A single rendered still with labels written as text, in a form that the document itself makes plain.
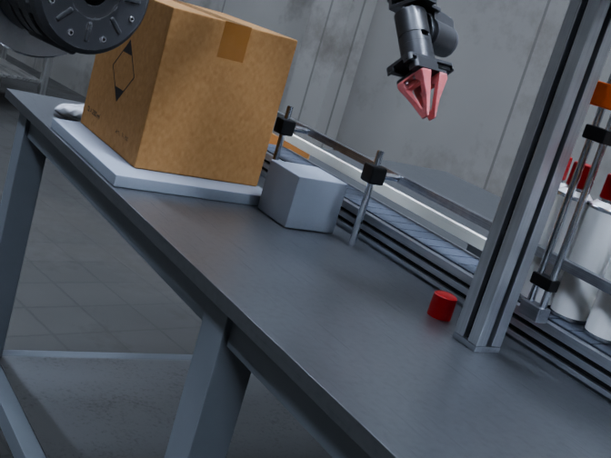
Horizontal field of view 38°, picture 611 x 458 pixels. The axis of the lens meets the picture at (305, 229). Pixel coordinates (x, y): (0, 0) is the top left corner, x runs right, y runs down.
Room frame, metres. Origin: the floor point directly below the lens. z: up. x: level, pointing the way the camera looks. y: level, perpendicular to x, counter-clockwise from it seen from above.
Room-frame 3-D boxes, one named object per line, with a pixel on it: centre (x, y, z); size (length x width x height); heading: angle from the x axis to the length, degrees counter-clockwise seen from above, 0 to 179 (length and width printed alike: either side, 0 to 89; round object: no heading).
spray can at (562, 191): (1.23, -0.34, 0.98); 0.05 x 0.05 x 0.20
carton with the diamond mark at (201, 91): (1.63, 0.29, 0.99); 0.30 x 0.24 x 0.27; 35
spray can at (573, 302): (1.20, -0.38, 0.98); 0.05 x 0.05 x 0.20
